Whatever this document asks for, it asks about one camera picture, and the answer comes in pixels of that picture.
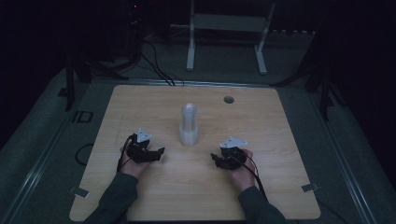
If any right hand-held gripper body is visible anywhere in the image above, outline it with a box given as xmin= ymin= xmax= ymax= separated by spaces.
xmin=214 ymin=136 xmax=249 ymax=171

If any person's right hand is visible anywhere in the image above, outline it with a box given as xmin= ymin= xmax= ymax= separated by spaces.
xmin=229 ymin=148 xmax=258 ymax=192

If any person's left hand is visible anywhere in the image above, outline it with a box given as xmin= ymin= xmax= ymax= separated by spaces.
xmin=120 ymin=145 xmax=154 ymax=180

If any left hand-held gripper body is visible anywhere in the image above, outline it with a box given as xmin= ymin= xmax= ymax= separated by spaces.
xmin=125 ymin=127 xmax=157 ymax=164

